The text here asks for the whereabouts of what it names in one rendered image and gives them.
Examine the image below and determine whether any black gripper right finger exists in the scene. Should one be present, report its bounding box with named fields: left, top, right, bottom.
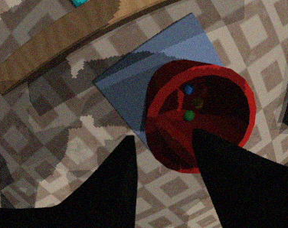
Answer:
left=191, top=129, right=288, bottom=228

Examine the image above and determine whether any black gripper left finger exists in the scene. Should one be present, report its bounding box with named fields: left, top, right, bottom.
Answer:
left=0, top=135, right=138, bottom=228

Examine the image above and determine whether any tan curved wooden bar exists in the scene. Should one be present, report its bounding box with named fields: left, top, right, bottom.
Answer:
left=0, top=0, right=181, bottom=96

